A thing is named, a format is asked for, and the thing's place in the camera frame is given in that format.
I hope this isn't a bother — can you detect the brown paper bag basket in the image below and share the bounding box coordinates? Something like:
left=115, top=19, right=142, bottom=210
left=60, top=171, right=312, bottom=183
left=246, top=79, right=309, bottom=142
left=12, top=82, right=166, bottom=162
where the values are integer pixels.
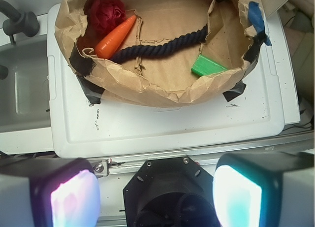
left=55, top=0, right=265, bottom=108

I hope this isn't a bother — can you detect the blue tape piece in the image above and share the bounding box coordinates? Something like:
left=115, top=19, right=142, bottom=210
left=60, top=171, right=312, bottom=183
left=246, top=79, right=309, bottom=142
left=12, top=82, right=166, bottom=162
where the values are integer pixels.
left=248, top=1, right=272, bottom=46

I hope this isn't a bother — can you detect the green block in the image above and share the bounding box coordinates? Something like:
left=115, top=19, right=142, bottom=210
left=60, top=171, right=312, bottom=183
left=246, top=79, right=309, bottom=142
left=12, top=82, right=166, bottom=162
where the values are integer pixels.
left=191, top=54, right=228, bottom=76

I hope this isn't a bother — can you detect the steel corner bracket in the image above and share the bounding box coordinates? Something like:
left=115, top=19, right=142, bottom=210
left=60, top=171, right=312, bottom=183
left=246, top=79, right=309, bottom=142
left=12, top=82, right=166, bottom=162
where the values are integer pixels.
left=91, top=159, right=123, bottom=177

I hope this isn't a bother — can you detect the dark navy rope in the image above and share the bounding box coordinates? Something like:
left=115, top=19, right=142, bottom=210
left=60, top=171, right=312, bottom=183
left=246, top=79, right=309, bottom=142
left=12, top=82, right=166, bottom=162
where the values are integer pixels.
left=110, top=25, right=209, bottom=65

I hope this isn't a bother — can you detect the orange plastic carrot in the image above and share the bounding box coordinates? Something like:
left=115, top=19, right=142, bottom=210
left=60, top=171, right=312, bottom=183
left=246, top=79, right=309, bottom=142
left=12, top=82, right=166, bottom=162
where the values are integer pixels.
left=94, top=15, right=137, bottom=59

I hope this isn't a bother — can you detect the aluminium extrusion rail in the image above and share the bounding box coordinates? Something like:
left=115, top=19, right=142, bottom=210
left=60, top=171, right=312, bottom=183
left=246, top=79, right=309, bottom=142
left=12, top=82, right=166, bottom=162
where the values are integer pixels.
left=0, top=132, right=315, bottom=176

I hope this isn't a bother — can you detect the white plastic bin lid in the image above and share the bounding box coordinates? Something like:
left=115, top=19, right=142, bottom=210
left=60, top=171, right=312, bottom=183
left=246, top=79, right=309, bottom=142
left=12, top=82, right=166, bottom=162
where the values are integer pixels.
left=47, top=4, right=285, bottom=158

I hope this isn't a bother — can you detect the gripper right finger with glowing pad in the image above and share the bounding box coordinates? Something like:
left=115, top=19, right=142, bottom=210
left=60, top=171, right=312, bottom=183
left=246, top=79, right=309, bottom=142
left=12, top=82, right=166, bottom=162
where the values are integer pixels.
left=213, top=152, right=315, bottom=227

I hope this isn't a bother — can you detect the grey sink faucet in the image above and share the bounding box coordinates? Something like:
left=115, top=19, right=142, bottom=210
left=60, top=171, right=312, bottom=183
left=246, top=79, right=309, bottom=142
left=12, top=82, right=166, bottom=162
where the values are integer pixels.
left=0, top=0, right=40, bottom=45

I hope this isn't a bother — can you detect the red crumpled cloth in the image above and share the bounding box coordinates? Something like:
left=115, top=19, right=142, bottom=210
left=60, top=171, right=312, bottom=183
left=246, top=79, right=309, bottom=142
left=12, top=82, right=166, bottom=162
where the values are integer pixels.
left=89, top=0, right=126, bottom=35

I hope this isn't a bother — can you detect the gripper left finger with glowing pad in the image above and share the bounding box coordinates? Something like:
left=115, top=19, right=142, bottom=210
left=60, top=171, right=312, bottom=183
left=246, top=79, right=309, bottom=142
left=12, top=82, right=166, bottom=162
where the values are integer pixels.
left=0, top=157, right=100, bottom=227

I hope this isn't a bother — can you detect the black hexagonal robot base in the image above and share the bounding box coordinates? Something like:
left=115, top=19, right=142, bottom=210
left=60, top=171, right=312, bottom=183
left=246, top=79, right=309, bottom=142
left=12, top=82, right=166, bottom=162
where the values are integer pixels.
left=123, top=157, right=221, bottom=227

